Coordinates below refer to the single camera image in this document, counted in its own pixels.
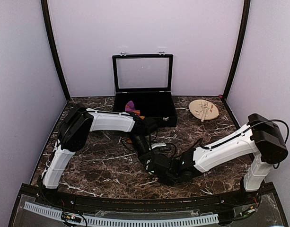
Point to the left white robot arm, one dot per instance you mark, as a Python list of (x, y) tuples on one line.
[(75, 128)]

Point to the black storage box with lid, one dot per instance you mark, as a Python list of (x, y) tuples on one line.
[(145, 79)]

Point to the right black frame post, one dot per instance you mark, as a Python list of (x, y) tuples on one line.
[(238, 49)]

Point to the left black frame post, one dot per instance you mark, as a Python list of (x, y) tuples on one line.
[(53, 49)]

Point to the maroon orange purple sock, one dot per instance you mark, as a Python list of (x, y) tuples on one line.
[(130, 108)]

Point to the black frame post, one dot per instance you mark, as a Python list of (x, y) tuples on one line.
[(53, 49), (238, 49)]

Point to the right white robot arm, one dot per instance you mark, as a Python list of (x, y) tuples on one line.
[(260, 137)]

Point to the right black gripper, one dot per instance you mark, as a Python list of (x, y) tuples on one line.
[(165, 181)]

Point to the white slotted cable duct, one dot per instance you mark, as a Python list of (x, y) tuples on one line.
[(72, 219)]

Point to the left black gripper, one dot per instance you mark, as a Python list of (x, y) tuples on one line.
[(144, 155)]

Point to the black front rail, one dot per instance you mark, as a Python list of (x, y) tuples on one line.
[(225, 201)]

